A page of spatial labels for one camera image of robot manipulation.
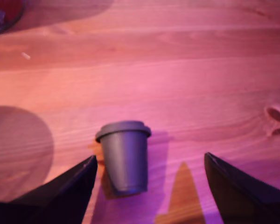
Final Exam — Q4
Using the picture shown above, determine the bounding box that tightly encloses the dark grey coffee capsule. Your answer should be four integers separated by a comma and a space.
95, 120, 152, 197

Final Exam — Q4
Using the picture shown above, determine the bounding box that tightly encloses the white can with chicken picture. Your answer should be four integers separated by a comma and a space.
0, 0, 25, 36

